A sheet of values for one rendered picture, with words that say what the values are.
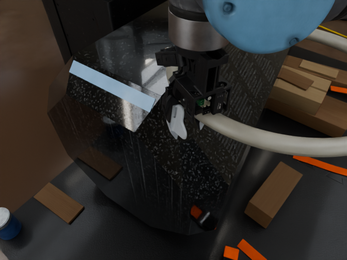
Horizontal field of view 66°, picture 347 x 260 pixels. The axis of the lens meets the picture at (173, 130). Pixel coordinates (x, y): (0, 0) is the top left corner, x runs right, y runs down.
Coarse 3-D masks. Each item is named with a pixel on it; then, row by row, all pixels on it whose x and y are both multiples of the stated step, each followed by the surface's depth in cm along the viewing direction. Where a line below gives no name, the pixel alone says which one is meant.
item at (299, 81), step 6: (282, 72) 170; (288, 72) 170; (294, 72) 170; (282, 78) 166; (288, 78) 166; (294, 78) 166; (300, 78) 166; (306, 78) 166; (294, 84) 163; (300, 84) 162; (306, 84) 162
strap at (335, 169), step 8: (336, 88) 160; (344, 88) 160; (304, 160) 150; (312, 160) 150; (328, 168) 147; (336, 168) 147; (240, 248) 119; (248, 248) 119; (248, 256) 117; (256, 256) 117
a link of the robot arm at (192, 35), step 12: (168, 12) 36; (168, 24) 37; (180, 24) 34; (192, 24) 34; (204, 24) 33; (180, 36) 36; (192, 36) 35; (204, 36) 34; (216, 36) 35; (192, 48) 36; (204, 48) 36; (216, 48) 36
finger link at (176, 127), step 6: (174, 108) 48; (180, 108) 47; (174, 114) 49; (180, 114) 48; (174, 120) 50; (180, 120) 48; (168, 126) 52; (174, 126) 51; (180, 126) 49; (174, 132) 53; (180, 132) 49; (186, 132) 48
